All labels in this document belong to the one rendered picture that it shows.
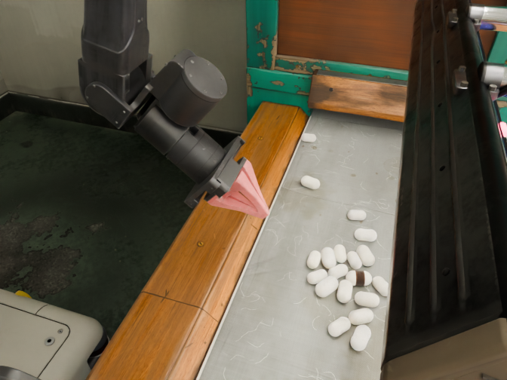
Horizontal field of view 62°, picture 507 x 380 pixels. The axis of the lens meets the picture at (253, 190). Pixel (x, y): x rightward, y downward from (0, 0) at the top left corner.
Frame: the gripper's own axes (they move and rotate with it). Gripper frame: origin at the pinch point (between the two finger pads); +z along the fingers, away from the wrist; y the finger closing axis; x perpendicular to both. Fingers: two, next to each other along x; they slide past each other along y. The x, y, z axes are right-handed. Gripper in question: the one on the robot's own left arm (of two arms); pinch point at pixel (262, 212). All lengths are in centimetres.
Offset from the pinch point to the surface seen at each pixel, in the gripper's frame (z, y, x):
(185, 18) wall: -41, 129, 65
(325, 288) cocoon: 14.0, -2.5, 0.6
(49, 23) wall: -91, 130, 121
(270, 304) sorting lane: 10.0, -6.1, 6.7
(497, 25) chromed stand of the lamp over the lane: 0.0, 6.8, -33.0
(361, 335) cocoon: 18.2, -8.5, -3.1
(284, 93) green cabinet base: -1.7, 47.9, 11.4
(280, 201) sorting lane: 6.9, 15.7, 9.7
